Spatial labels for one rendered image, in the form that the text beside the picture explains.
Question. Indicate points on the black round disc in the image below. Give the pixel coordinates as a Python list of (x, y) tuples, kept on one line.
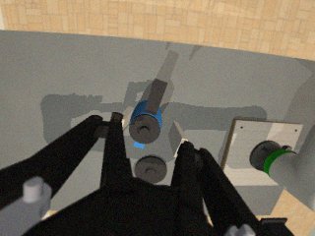
[(151, 169)]

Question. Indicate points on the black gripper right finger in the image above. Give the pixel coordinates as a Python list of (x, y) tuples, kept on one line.
[(229, 214)]

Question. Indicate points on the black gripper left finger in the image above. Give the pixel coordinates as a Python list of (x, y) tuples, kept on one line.
[(27, 187)]

